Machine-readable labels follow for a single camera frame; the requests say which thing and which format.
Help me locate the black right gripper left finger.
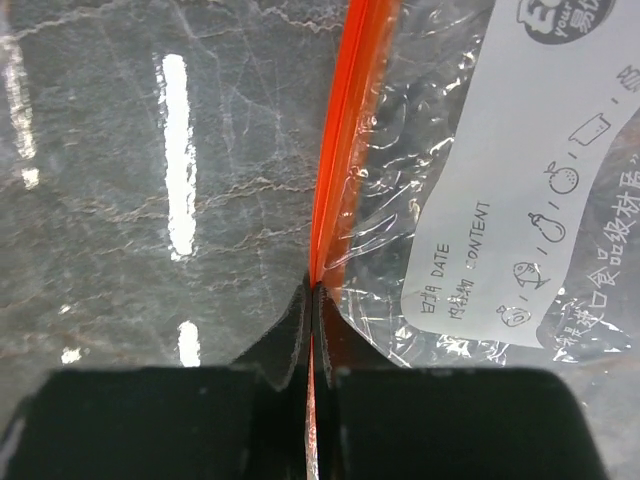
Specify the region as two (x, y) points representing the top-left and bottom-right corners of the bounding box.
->
(1, 284), (311, 479)

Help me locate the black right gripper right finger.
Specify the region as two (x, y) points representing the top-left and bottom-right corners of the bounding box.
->
(311, 285), (639, 479)

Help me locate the clear orange-zipper zip bag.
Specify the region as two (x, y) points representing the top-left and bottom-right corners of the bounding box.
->
(321, 1), (639, 479)

